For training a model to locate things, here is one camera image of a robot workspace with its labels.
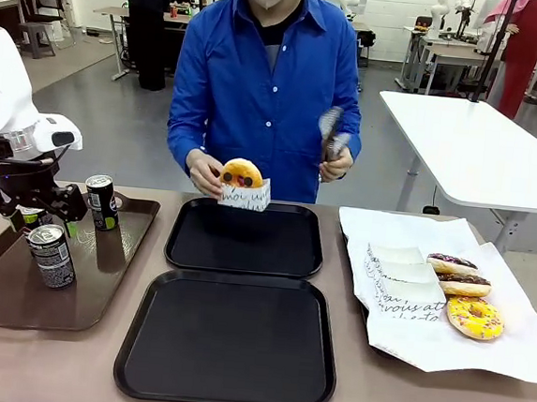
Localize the metal serving tongs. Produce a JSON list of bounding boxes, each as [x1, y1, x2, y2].
[[313, 104, 354, 186]]

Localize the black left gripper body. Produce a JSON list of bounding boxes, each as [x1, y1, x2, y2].
[[0, 137, 67, 206]]

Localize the brown plastic serving tray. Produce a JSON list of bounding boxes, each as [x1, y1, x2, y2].
[[0, 180, 163, 341]]

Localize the person's right hand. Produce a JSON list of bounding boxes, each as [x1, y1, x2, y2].
[[186, 148, 230, 197]]

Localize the person's left forearm blue sleeve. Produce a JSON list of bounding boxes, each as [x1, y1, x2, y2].
[[332, 117, 365, 166]]

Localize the black drink can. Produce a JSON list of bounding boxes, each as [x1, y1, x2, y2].
[[81, 173, 124, 234], [22, 220, 82, 292], [14, 205, 55, 231]]

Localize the grey desk with equipment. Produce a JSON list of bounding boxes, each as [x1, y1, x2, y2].
[[393, 23, 505, 102]]

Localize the white paper sheet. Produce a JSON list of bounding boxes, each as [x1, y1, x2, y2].
[[324, 205, 537, 385]]

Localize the person in black clothes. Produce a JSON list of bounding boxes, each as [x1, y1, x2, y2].
[[114, 0, 175, 94]]

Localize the yellow glazed sprinkle donut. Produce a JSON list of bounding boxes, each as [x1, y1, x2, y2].
[[444, 295, 508, 344]]

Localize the black stand pole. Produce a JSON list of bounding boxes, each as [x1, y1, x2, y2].
[[468, 0, 520, 107]]

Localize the person in red dress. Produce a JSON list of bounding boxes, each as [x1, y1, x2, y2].
[[475, 0, 537, 123]]

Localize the black plastic serving tray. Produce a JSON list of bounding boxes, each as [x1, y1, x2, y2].
[[162, 193, 329, 283], [111, 262, 346, 402]]

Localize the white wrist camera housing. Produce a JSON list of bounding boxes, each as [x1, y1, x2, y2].
[[0, 109, 87, 157]]

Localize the grey workshop table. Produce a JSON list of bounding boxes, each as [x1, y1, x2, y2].
[[86, 3, 192, 87]]

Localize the person's right forearm blue sleeve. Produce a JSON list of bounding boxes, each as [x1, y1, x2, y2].
[[162, 121, 210, 181]]

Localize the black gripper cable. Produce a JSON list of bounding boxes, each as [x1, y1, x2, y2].
[[0, 139, 75, 189]]

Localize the dark paper-covered tray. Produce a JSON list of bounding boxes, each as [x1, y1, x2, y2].
[[327, 216, 418, 363]]

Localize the blue button shirt torso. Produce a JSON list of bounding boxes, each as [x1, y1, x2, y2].
[[161, 0, 376, 209]]

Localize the large white table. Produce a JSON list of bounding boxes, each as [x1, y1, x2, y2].
[[365, 88, 537, 257]]

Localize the orange donut with dark dots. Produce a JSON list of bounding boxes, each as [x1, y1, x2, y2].
[[217, 156, 267, 191]]

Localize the person's left hand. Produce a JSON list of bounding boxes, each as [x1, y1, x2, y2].
[[317, 144, 355, 186]]

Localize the chocolate glazed sprinkle donut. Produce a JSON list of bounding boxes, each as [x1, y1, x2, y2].
[[434, 270, 493, 300], [425, 252, 480, 278]]

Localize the black office chair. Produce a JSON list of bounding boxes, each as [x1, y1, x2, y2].
[[15, 0, 80, 63]]

